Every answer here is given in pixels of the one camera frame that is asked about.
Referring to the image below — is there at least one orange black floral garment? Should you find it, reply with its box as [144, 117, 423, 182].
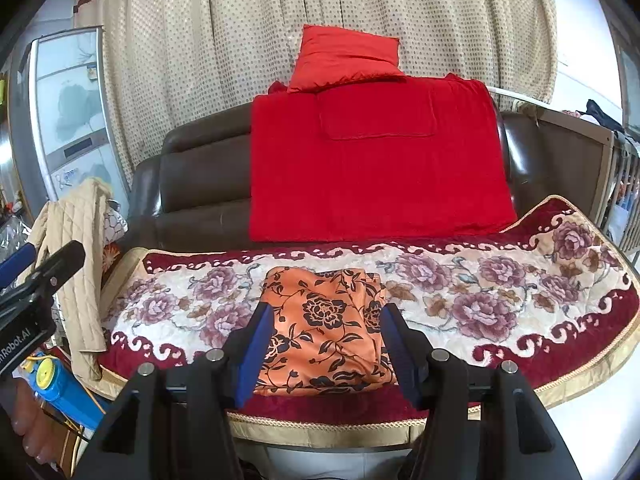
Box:
[255, 266, 396, 396]

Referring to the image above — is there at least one person's left hand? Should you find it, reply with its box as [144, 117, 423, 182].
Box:
[11, 378, 60, 465]

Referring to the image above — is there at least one beige quilted cloth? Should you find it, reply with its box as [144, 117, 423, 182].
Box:
[27, 176, 115, 384]

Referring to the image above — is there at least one patterned cushion beside sofa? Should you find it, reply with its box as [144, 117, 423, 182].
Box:
[102, 200, 128, 274]

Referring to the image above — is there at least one blue yellow plastic toy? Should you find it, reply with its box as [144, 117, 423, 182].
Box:
[21, 354, 110, 431]

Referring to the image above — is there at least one floral plush seat cover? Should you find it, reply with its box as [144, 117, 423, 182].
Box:
[93, 195, 639, 448]

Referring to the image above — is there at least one white glass cabinet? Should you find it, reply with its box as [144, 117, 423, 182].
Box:
[9, 27, 129, 217]

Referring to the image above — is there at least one dark leather sofa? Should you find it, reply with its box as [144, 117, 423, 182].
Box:
[119, 98, 606, 254]

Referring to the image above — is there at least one red folded blanket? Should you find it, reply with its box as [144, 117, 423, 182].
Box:
[250, 75, 516, 242]

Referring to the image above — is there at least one beige dotted curtain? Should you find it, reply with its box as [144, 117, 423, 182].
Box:
[73, 0, 558, 174]

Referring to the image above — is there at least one small red pillow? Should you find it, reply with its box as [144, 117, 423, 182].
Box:
[288, 25, 404, 92]

